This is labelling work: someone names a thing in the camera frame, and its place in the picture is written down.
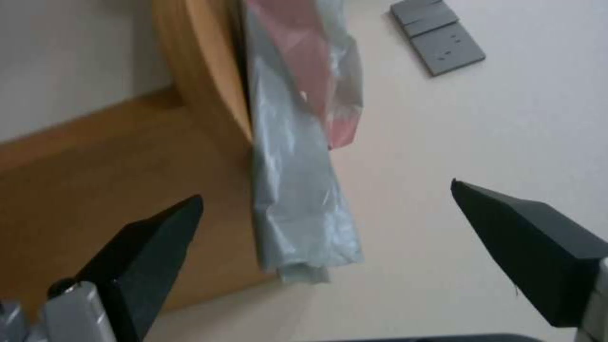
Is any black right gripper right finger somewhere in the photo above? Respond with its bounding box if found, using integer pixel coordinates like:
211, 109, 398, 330
449, 178, 608, 342

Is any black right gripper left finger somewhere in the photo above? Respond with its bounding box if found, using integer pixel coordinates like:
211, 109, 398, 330
0, 194, 205, 342

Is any grey translucent garbage bag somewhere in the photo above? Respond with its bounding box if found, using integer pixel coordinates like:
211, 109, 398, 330
236, 0, 368, 285

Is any pink translucent plastic bag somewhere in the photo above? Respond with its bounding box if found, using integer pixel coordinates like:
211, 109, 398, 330
246, 0, 366, 150

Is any round wooden table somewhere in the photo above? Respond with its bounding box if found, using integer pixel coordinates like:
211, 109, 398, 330
0, 0, 281, 323

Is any grey wall socket panel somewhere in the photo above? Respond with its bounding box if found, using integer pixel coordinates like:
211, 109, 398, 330
389, 0, 487, 77

